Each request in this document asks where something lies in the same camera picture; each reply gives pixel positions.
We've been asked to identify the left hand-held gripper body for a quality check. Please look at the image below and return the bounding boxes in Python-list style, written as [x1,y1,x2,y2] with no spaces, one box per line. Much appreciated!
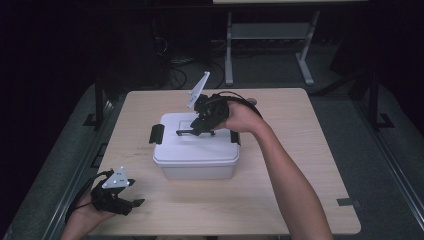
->
[90,166,134,217]

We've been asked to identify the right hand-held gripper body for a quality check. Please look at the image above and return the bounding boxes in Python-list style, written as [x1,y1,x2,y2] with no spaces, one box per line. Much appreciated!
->
[186,70,231,130]

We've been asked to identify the person's left hand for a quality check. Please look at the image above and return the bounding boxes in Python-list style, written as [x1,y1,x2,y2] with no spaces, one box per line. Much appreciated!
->
[62,193,117,235]

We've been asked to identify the person's right hand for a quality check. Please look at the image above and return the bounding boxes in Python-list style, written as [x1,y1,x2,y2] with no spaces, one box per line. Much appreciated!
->
[214,100,268,135]

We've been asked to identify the dark tape piece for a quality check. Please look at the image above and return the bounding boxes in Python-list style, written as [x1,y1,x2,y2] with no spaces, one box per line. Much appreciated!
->
[336,197,362,208]

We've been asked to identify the left hand-held gripper black cable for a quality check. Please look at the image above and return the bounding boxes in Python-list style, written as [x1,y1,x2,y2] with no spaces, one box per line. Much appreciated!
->
[64,170,115,223]

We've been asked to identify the hand-held gripper black cable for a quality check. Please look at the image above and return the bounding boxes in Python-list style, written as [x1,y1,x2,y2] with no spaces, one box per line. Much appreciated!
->
[208,90,264,120]
[64,170,115,223]

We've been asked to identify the right hand-held gripper black cable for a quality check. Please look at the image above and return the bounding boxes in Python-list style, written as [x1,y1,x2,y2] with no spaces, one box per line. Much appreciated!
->
[208,90,264,120]

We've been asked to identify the grey metal floor rail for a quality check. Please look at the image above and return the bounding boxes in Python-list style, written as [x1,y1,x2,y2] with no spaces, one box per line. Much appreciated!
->
[42,96,128,240]
[353,99,424,232]

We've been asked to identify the black floor cables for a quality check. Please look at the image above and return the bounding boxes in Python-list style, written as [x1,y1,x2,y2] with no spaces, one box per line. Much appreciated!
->
[162,54,228,90]

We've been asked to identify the black stand post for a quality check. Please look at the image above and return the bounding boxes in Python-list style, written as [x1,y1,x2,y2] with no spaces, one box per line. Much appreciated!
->
[367,70,395,131]
[83,77,106,130]

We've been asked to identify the grey metal frame table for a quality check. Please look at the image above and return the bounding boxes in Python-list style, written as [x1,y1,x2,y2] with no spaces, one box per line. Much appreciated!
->
[212,0,368,87]

